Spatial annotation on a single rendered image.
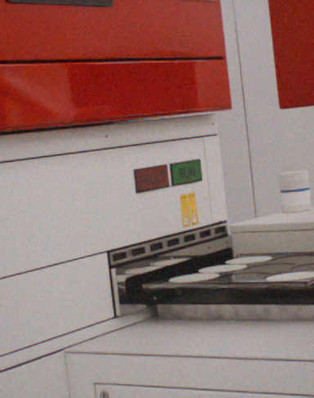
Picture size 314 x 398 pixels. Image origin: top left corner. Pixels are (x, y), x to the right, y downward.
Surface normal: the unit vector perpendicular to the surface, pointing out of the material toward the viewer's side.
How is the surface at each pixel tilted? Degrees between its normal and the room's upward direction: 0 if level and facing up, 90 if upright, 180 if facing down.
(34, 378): 90
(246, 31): 90
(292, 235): 90
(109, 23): 90
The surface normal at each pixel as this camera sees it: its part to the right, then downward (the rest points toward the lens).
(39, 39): 0.81, -0.06
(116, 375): -0.57, 0.11
